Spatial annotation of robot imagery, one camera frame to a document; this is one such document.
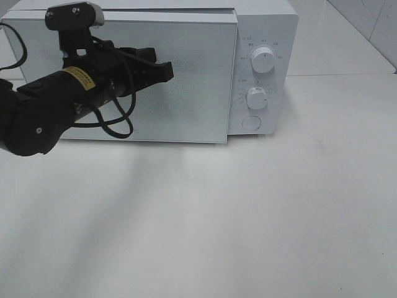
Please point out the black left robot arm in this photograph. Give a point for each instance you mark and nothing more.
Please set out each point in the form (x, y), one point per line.
(32, 120)

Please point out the white microwave oven body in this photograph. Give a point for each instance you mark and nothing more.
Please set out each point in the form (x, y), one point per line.
(260, 23)

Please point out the white timer knob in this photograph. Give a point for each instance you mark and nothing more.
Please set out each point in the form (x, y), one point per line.
(257, 98)

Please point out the round white door button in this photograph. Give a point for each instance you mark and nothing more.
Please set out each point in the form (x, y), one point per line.
(251, 123)

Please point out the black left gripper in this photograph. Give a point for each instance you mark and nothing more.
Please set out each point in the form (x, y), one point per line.
(95, 71)

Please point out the upper white power knob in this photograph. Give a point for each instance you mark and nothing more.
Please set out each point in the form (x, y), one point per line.
(263, 59)

